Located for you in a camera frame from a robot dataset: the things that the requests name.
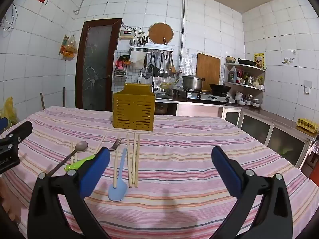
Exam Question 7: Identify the yellow egg carton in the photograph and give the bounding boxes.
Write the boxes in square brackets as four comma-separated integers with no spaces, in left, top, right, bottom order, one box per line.
[296,118,319,133]

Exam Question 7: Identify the yellow perforated utensil holder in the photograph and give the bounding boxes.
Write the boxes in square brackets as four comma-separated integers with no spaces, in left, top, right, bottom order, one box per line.
[113,83,155,132]

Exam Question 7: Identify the wall controller box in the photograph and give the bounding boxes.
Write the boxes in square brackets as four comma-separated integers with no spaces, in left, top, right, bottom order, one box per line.
[119,29,136,40]

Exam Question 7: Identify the dark wooden glass door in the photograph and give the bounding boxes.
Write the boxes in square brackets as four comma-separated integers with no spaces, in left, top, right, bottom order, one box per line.
[75,18,122,112]

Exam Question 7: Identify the metal cutlery cup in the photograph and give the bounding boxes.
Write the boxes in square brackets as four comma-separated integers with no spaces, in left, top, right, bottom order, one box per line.
[135,33,148,48]

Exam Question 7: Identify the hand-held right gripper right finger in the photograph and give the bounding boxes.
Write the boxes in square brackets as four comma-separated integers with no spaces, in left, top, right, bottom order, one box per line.
[211,146,294,239]

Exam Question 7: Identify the light blue silicone spoon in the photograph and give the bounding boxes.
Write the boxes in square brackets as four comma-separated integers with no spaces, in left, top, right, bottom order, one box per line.
[108,148,128,202]

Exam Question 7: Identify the hanging bag with orange contents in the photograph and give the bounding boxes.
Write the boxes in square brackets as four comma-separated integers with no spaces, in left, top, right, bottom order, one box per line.
[60,35,78,61]

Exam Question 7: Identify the large oil bottle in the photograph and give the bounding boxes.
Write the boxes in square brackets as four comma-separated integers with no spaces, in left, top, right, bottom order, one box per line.
[228,66,237,83]

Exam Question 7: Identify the green-handled metal fork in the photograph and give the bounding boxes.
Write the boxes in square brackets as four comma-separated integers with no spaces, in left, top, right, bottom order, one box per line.
[64,139,122,172]

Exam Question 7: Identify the yellow plastic bag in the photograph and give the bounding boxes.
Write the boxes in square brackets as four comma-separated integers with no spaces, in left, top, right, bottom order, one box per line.
[0,97,18,128]

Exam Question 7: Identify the corner wall shelf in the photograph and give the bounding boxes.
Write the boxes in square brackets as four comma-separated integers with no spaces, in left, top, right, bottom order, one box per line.
[224,62,266,106]

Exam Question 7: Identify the metal wall rack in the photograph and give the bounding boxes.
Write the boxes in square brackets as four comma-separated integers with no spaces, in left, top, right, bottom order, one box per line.
[129,44,174,53]

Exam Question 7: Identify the brown long-handled spoon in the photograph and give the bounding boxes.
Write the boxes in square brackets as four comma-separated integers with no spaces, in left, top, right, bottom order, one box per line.
[47,141,88,178]

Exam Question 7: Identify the round wooden board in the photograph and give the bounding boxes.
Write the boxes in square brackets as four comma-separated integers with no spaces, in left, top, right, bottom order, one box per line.
[148,22,174,46]

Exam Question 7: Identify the rectangular wooden cutting board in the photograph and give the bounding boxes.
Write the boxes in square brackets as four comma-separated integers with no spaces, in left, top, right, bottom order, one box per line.
[196,53,221,85]

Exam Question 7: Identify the white hanging cloth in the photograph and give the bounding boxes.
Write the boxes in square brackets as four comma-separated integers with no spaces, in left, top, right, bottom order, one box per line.
[131,51,146,64]

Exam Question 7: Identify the black wok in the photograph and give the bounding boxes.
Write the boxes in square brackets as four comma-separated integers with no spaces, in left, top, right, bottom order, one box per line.
[209,83,232,94]

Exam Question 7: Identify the kitchen counter cabinets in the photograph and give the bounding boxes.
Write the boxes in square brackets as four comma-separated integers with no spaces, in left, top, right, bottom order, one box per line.
[155,97,319,171]

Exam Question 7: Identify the pink striped tablecloth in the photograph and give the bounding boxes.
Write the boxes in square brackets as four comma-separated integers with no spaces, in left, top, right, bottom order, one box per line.
[0,106,319,239]

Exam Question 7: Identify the steel gas stove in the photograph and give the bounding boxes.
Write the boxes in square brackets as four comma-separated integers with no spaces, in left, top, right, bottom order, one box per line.
[186,90,236,105]

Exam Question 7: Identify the black wall cable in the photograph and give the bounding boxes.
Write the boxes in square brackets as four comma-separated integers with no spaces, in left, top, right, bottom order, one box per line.
[0,3,18,31]

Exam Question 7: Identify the red and orange hanging items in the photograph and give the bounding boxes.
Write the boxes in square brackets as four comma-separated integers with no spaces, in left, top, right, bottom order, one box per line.
[115,54,131,69]

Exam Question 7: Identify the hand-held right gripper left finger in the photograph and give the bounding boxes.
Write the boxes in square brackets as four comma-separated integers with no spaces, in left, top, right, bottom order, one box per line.
[27,147,111,239]

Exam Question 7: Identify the black frying pan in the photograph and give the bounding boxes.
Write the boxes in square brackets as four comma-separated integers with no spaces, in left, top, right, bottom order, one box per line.
[237,58,257,67]

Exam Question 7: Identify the grey wall pipe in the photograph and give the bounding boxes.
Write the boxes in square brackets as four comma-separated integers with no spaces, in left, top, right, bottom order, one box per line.
[73,0,186,63]

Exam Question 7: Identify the steel cooking pot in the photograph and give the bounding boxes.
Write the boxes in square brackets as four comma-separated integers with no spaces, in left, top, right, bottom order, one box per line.
[182,75,206,91]

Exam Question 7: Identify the wall hooks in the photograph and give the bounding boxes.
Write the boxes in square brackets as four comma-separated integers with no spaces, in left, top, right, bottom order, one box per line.
[283,50,296,65]

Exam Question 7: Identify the yellow wall poster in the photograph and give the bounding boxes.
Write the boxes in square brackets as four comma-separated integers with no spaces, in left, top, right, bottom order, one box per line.
[254,52,265,69]

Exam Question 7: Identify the row of hanging kitchen utensils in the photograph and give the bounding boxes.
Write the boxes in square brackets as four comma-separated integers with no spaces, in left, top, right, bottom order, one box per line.
[146,50,176,78]

